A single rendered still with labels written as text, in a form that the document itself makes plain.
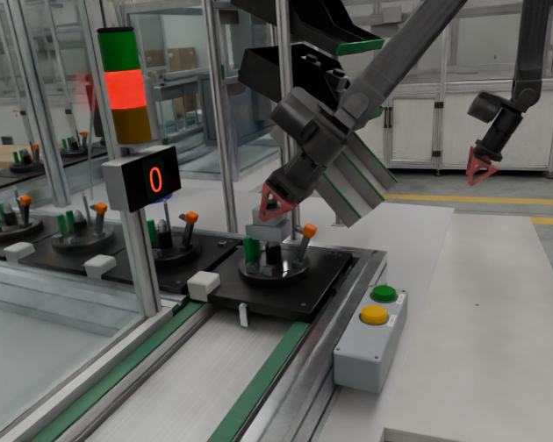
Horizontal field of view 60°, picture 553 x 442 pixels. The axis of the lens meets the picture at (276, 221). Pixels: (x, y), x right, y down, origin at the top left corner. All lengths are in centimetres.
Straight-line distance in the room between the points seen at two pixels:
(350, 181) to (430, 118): 378
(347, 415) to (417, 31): 60
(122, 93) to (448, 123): 438
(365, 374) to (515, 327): 37
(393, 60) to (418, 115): 411
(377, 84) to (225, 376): 51
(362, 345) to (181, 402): 27
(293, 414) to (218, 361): 21
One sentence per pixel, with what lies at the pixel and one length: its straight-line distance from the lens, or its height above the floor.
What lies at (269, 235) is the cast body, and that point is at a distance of 87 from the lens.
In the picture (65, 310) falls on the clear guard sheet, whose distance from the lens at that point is 73.
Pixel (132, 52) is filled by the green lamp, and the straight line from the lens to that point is 72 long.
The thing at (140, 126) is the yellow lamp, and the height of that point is 128.
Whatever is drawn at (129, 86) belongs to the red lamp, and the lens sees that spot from 71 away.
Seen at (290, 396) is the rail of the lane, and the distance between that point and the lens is 66.
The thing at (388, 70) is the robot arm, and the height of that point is 133.
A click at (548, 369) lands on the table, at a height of 86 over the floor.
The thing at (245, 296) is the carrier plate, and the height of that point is 97.
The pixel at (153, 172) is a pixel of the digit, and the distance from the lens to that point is 74.
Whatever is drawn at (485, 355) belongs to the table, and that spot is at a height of 86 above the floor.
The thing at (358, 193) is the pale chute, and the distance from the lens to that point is 116.
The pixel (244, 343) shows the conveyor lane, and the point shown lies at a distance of 82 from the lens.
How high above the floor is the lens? 139
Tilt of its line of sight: 21 degrees down
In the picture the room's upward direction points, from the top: 4 degrees counter-clockwise
